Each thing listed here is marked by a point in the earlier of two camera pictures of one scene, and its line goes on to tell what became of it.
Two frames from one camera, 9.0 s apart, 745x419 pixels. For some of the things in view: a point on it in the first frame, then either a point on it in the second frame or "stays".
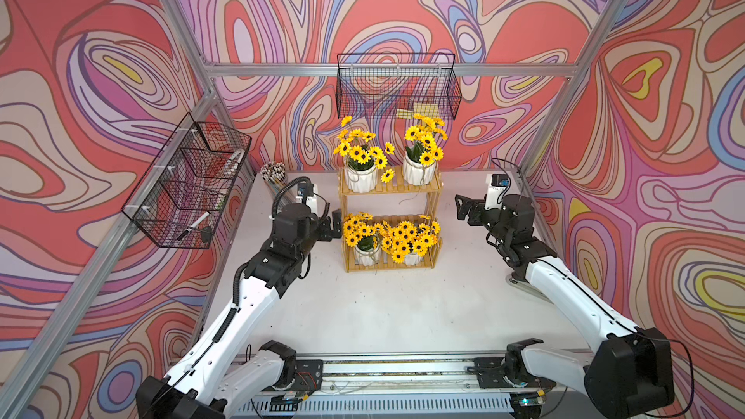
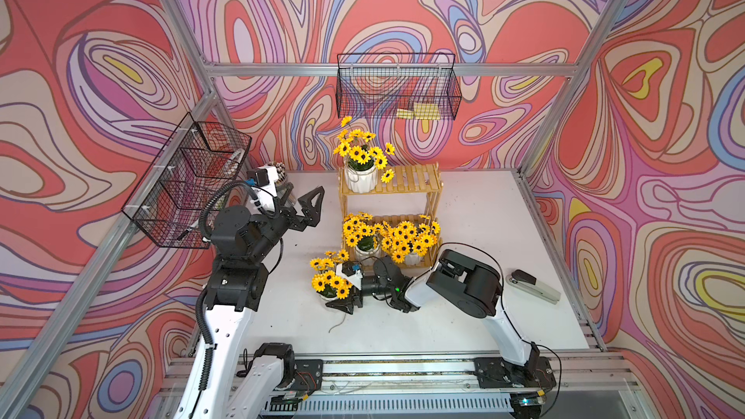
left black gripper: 327,234 to 310,219
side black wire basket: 181,199 stays
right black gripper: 477,207 to 346,305
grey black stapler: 526,285 stays
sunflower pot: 363,159 stays
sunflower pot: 408,243 stays
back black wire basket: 374,85 stays
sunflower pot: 423,150 to 326,280
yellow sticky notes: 425,109 stays
